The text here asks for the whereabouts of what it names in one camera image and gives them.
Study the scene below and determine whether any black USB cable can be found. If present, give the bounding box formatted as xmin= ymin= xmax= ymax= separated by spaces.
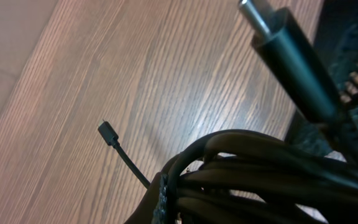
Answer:
xmin=97 ymin=0 xmax=358 ymax=224

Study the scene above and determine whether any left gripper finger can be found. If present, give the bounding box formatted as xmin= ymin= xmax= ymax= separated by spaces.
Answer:
xmin=124 ymin=172 xmax=163 ymax=224

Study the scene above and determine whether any cardboard back panel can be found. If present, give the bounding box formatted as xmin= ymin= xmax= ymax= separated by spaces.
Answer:
xmin=0 ymin=0 xmax=57 ymax=114

